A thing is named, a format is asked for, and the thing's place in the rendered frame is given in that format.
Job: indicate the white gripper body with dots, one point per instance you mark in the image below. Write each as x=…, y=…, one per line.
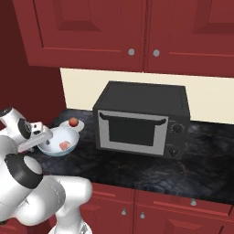
x=34, y=140

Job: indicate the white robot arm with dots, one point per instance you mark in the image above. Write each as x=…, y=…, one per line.
x=36, y=198

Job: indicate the white bowl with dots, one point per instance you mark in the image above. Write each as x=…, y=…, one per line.
x=58, y=135

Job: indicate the pink steak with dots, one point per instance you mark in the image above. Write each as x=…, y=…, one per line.
x=64, y=145

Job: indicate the red peach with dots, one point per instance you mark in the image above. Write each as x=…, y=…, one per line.
x=73, y=122

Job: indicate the small white plate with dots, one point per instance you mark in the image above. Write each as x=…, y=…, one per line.
x=79, y=126

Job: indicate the grey microwave door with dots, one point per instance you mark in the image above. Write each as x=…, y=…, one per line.
x=103, y=134

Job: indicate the red base cupboard door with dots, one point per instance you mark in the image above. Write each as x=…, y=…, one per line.
x=106, y=218
x=176, y=224

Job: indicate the black microwave oven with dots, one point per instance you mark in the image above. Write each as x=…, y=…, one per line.
x=143, y=97

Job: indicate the black microwave knob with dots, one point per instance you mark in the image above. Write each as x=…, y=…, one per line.
x=173, y=151
x=177, y=128

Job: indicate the tall red cupboard side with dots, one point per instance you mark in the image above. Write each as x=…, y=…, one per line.
x=27, y=88

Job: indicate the red drawer front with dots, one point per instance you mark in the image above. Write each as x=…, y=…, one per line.
x=112, y=192
x=170, y=204

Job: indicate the grey round cupboard knob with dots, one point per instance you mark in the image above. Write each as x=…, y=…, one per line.
x=142, y=215
x=123, y=211
x=131, y=51
x=156, y=53

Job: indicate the grey round drawer knob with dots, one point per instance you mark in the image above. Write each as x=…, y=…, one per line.
x=193, y=202

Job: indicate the red wall cupboard door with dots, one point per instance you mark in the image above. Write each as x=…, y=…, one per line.
x=192, y=36
x=85, y=30

